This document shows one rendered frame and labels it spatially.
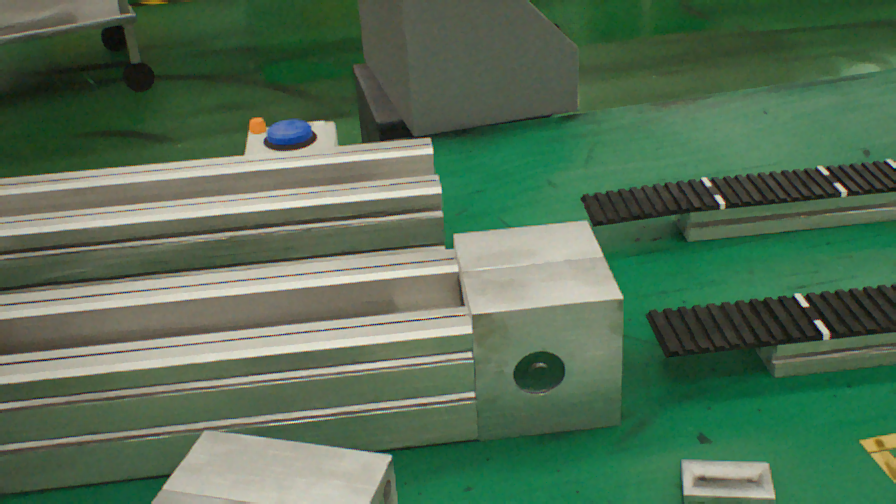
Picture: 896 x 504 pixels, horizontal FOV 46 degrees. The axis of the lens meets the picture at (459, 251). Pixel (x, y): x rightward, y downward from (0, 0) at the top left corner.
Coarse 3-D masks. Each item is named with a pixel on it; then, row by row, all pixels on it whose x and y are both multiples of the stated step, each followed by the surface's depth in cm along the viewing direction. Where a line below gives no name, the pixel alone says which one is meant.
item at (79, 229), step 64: (0, 192) 82; (64, 192) 83; (128, 192) 83; (192, 192) 84; (256, 192) 85; (320, 192) 79; (384, 192) 78; (0, 256) 78; (64, 256) 78; (128, 256) 78; (192, 256) 79; (256, 256) 79; (320, 256) 81
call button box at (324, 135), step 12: (264, 132) 96; (312, 132) 95; (324, 132) 95; (252, 144) 94; (264, 144) 93; (276, 144) 93; (300, 144) 93; (312, 144) 93; (324, 144) 93; (336, 144) 95
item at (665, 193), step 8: (656, 184) 88; (672, 184) 88; (656, 192) 88; (664, 192) 87; (672, 192) 87; (664, 200) 86; (672, 200) 86; (680, 200) 85; (664, 208) 85; (672, 208) 84; (680, 208) 85; (688, 208) 84
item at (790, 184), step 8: (776, 176) 88; (784, 176) 89; (792, 176) 88; (776, 184) 87; (784, 184) 87; (792, 184) 87; (800, 184) 87; (784, 192) 86; (792, 192) 86; (800, 192) 86; (808, 192) 86; (792, 200) 85; (800, 200) 85; (808, 200) 85
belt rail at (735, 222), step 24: (888, 192) 86; (696, 216) 85; (720, 216) 85; (744, 216) 86; (768, 216) 87; (792, 216) 87; (816, 216) 86; (840, 216) 87; (864, 216) 87; (888, 216) 87; (696, 240) 86
